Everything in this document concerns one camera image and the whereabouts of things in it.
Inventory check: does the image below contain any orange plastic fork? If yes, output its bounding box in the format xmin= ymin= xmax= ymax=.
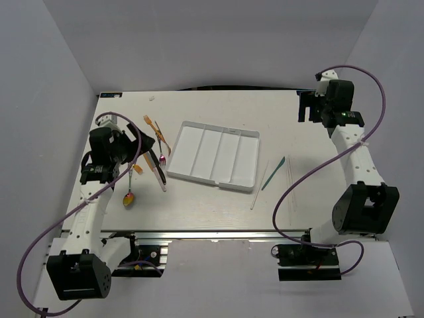
xmin=132 ymin=164 xmax=143 ymax=175
xmin=143 ymin=115 xmax=156 ymax=134

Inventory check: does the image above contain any teal plastic knife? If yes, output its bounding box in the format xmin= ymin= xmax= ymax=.
xmin=261 ymin=157 xmax=286 ymax=191

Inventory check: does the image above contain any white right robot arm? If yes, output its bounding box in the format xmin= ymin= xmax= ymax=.
xmin=299 ymin=72 xmax=399 ymax=264

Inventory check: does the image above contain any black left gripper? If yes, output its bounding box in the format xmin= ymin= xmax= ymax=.
xmin=109 ymin=123 xmax=154 ymax=164

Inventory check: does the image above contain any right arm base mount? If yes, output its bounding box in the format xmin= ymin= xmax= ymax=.
xmin=270 ymin=244 xmax=341 ymax=282

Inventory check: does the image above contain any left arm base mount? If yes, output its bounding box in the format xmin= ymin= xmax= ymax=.
xmin=109 ymin=232 xmax=168 ymax=278

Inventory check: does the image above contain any black knife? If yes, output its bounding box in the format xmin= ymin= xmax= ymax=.
xmin=148 ymin=149 xmax=166 ymax=186

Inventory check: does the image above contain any white chopstick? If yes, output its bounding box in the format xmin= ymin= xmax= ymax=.
xmin=250 ymin=160 xmax=269 ymax=211

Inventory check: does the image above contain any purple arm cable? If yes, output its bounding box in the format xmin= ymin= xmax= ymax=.
xmin=272 ymin=64 xmax=386 ymax=276
xmin=17 ymin=112 xmax=143 ymax=315

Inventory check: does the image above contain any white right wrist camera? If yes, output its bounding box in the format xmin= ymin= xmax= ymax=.
xmin=315 ymin=69 xmax=339 ymax=97

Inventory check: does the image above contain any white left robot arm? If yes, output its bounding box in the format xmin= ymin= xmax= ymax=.
xmin=46 ymin=123 xmax=154 ymax=301

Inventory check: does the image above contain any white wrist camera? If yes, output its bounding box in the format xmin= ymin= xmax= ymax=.
xmin=315 ymin=69 xmax=339 ymax=97
xmin=95 ymin=115 xmax=120 ymax=131

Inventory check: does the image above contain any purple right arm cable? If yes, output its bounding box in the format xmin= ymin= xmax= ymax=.
xmin=272 ymin=64 xmax=386 ymax=276

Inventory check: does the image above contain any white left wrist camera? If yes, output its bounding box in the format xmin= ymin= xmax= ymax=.
xmin=95 ymin=115 xmax=120 ymax=131

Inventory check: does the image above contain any rose gold metal fork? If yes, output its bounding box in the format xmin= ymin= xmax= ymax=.
xmin=154 ymin=121 xmax=172 ymax=156

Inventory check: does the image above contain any aluminium table rail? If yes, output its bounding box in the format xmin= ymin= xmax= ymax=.
xmin=59 ymin=228 xmax=378 ymax=242

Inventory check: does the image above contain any white divided cutlery tray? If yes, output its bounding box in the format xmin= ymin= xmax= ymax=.
xmin=166 ymin=121 xmax=260 ymax=193

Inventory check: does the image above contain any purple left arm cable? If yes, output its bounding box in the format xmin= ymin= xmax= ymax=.
xmin=17 ymin=112 xmax=143 ymax=315

